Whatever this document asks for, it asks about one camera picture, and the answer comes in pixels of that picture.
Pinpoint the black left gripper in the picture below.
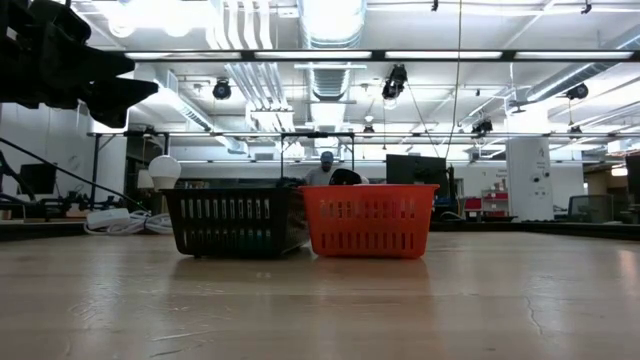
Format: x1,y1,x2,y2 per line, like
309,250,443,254
19,0,160,129

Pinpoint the white light bulb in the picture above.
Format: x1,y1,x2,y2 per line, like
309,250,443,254
147,154,182,191

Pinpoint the small black monitor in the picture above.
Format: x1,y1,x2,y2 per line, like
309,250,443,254
19,163,58,195

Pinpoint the black slotted plastic basket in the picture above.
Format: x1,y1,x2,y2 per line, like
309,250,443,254
162,187,311,260

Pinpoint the black overhead beam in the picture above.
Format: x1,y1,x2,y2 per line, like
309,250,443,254
107,48,640,64

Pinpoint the person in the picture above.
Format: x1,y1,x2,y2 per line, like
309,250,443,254
304,150,342,187

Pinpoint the black rounded object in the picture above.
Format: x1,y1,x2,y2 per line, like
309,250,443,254
328,168,363,186

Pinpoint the orange slotted plastic basket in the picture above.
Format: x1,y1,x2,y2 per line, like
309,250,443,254
298,183,441,260

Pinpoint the large black monitor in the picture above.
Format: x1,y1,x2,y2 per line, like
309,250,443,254
384,153,454,221

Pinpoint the red drawer cabinet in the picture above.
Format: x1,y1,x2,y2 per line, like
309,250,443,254
462,188,510,219

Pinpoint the white round column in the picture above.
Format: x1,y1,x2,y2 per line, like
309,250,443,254
505,137,555,222

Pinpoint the white power adapter with cable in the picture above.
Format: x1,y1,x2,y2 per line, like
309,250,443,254
83,207,174,236

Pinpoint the black tall stand frame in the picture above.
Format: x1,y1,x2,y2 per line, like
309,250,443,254
278,131,356,190

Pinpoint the thin hanging cable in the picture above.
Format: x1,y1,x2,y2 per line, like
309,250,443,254
443,0,463,160

